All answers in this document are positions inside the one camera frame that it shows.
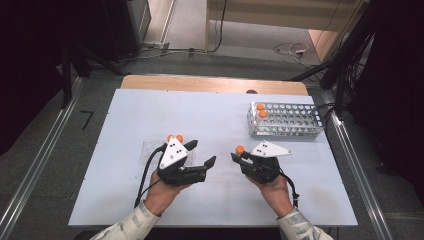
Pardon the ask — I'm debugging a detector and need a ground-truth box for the white perforated tube rack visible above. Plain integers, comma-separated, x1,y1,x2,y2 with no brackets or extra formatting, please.
246,100,325,139

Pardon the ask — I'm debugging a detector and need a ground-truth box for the person's right hand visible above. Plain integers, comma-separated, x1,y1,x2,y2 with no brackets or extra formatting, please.
247,173,296,220

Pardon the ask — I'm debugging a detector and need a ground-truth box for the clear acrylic tube rack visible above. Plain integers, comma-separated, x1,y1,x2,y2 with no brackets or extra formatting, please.
139,139,196,168

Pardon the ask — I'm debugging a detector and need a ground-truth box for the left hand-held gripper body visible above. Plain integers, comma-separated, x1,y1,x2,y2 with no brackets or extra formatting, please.
157,136,208,187

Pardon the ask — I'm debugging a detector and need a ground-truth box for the black metal stand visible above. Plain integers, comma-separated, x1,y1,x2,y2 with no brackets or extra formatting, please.
288,0,376,113
59,43,128,109

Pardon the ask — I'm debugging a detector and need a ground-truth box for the person's left hand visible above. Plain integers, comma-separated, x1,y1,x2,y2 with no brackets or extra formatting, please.
144,169,192,217

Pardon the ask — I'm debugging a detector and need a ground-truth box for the aluminium floor rail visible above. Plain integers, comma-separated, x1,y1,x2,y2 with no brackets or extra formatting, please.
319,86,396,240
0,76,84,234

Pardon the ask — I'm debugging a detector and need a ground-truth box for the beige wooden cabinet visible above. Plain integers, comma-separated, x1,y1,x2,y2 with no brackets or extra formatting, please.
204,0,366,63

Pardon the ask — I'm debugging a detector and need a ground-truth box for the black curtain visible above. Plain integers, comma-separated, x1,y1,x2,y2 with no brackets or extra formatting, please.
0,0,104,156
348,0,424,186

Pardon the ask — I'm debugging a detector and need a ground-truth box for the black cabinet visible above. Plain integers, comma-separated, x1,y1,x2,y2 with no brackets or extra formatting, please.
99,0,153,63

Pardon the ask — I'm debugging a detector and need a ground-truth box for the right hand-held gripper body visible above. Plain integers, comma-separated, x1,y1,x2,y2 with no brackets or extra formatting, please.
242,140,294,185

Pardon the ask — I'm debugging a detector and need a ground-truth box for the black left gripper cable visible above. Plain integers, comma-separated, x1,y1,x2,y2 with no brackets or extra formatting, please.
133,143,168,209

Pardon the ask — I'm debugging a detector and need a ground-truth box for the black floor cable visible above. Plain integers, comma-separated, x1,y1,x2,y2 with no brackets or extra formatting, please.
205,0,229,54

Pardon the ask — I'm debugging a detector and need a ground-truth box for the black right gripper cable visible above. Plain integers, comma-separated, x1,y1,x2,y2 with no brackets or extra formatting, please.
279,170,300,209

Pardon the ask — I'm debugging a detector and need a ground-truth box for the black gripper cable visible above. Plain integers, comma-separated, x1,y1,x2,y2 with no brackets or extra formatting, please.
133,143,168,209
279,170,300,209

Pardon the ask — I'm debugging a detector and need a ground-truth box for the white coiled floor cable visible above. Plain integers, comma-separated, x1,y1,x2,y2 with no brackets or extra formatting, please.
273,41,316,69

